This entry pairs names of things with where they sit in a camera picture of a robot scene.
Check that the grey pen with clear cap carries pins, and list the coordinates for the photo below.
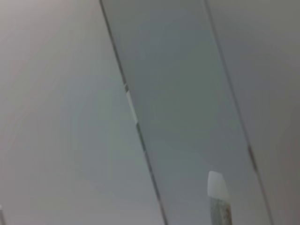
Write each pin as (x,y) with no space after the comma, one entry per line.
(219,194)

